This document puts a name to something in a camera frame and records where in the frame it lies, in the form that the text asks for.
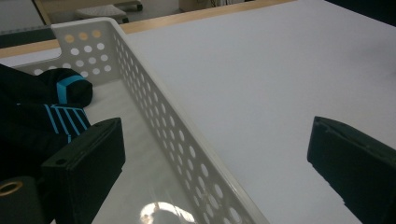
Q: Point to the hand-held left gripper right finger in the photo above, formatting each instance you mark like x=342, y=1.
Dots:
x=361, y=165

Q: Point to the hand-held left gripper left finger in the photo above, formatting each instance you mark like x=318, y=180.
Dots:
x=87, y=161

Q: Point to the white perforated plastic basket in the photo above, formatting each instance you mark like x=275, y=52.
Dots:
x=137, y=161

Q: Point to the black sock with blue stripes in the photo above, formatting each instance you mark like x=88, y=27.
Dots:
x=28, y=137

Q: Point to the white platform on casters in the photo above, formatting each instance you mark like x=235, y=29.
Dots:
x=99, y=11

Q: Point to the dark curtain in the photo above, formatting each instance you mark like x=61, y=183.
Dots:
x=367, y=9

